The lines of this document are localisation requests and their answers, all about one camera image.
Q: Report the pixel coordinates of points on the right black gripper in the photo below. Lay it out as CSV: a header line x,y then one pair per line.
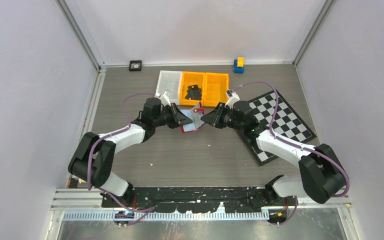
x,y
212,118

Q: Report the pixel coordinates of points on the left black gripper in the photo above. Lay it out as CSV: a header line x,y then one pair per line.
x,y
180,118

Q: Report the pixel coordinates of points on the red card holder wallet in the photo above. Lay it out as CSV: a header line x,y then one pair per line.
x,y
195,113

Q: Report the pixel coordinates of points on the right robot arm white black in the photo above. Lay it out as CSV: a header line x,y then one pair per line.
x,y
321,176

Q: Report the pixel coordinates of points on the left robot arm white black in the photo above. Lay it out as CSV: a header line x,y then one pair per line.
x,y
93,158

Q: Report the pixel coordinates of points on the black card in bin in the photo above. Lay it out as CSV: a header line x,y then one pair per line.
x,y
193,92

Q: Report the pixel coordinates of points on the orange bin with cards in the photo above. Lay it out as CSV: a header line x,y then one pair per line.
x,y
191,78

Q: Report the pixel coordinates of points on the empty orange bin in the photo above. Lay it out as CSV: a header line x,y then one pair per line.
x,y
215,87

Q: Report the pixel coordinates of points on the white plastic bin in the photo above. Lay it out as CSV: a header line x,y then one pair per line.
x,y
171,81

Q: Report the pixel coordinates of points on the blue yellow toy block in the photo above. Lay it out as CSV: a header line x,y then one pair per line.
x,y
239,65

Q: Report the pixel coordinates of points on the small black square box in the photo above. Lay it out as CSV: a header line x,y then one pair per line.
x,y
135,66

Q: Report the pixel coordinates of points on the black white checkerboard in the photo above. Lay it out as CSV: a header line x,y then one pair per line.
x,y
287,122

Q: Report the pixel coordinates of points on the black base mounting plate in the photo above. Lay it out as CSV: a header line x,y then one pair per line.
x,y
198,200

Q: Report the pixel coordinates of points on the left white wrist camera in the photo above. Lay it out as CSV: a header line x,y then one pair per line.
x,y
164,97

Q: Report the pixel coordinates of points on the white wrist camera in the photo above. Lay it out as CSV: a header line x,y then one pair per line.
x,y
164,97
232,98

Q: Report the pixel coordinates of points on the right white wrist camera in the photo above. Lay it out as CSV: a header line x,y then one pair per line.
x,y
232,98

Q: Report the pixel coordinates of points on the aluminium rail frame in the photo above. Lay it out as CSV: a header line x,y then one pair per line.
x,y
80,204

